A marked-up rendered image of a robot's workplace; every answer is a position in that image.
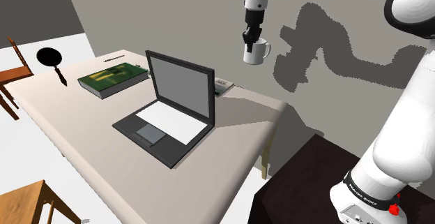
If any small grey book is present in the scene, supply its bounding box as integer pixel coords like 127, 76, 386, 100
214, 77, 236, 98

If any light brown wooden chair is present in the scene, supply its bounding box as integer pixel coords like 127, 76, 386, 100
0, 179, 83, 224

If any thick green book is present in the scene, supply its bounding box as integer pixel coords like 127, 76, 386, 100
77, 61, 151, 100

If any dark brown wooden chair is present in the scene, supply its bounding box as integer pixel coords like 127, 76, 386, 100
0, 36, 35, 121

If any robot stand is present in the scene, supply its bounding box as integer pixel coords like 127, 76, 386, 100
247, 133, 435, 224

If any black frying pan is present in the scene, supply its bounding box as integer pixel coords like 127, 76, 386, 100
36, 47, 68, 88

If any thin dark pen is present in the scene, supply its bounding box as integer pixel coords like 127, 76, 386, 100
103, 54, 126, 63

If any dark grey open laptop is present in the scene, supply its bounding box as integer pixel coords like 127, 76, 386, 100
112, 50, 216, 170

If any white mug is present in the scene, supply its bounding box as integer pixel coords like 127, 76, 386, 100
243, 38, 273, 66

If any beige table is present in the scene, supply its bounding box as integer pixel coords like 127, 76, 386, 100
3, 48, 289, 224

